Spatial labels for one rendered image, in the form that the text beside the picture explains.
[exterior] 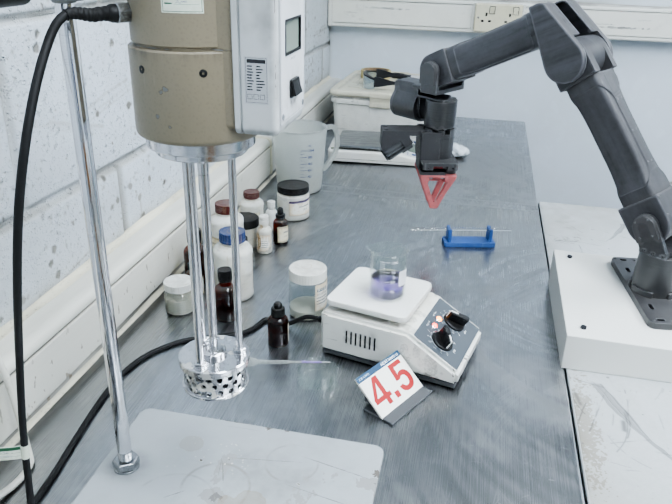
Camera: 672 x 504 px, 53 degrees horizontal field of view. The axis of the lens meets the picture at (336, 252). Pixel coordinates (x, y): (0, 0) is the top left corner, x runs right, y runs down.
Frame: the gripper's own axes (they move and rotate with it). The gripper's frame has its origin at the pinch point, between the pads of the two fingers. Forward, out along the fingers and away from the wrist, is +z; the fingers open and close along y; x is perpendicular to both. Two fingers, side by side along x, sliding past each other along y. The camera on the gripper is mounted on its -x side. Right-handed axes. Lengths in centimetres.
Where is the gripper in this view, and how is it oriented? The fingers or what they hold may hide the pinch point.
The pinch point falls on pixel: (432, 200)
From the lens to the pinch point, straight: 131.1
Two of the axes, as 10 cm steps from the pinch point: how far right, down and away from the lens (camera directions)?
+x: 10.0, 0.1, 0.4
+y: 0.3, 4.3, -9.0
